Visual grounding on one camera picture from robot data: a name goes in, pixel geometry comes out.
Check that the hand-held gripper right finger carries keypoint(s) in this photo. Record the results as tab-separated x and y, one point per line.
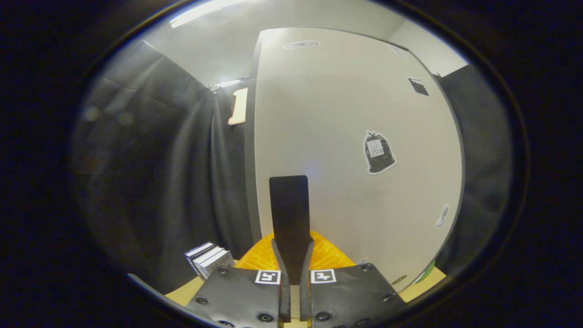
299	209

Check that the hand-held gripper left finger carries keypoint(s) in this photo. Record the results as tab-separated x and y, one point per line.
280	209

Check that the grey shoe cabinet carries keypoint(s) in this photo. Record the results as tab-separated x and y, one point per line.
250	182

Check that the white shoe cabinet door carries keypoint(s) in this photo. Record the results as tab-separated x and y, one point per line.
319	114

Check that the grey portrait cover book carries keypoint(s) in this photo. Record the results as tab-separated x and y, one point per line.
218	263

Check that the blue cover book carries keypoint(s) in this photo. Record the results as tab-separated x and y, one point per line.
196	249
207	256

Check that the black backdrop cloth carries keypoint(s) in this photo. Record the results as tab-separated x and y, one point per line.
150	159

